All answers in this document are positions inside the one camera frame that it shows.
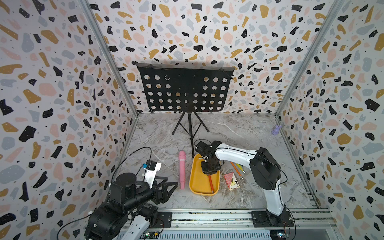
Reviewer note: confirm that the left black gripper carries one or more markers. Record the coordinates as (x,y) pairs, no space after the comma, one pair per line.
(158,197)

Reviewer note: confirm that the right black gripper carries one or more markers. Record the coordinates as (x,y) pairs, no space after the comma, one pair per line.
(214,169)

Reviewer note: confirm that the yellow plastic storage tray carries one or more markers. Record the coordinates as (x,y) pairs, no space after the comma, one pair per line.
(199,182)

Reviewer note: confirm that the yellow-sleeved hex key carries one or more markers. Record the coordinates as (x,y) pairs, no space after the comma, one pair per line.
(241,168)

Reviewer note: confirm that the red-sleeved hex key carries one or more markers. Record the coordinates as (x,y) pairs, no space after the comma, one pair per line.
(211,184)

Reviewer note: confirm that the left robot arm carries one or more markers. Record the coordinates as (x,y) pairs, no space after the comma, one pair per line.
(129,197)

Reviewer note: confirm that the red playing card box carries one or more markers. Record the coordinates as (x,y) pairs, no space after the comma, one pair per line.
(231,181)

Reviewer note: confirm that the pink toy microphone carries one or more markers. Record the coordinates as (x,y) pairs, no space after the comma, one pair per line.
(182,169)

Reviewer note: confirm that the small purple figurine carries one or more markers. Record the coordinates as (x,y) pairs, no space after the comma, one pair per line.
(276,130)

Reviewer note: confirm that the black perforated music stand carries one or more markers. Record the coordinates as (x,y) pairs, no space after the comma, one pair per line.
(185,90)

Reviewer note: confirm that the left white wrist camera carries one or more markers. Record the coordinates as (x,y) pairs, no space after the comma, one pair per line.
(150,173)

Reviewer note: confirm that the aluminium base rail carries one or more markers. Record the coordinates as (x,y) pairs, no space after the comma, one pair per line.
(242,224)

